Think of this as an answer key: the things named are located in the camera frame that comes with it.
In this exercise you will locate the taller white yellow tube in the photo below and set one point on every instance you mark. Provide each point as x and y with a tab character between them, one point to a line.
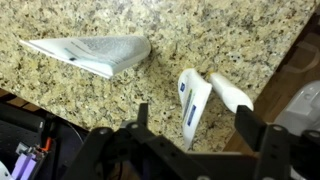
193	100

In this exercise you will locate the shorter white yellow tube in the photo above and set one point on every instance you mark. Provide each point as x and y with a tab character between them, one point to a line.
230	93

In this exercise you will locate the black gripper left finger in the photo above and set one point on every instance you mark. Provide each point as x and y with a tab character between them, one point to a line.
141	115

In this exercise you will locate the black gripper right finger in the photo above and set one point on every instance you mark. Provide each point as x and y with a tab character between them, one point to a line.
253	126

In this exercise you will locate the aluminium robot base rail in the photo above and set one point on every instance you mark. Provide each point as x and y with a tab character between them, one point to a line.
25	165

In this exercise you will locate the large white blue tube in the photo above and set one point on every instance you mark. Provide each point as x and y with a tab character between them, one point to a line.
106	55

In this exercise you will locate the black robot cart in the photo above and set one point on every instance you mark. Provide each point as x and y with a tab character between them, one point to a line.
20	126

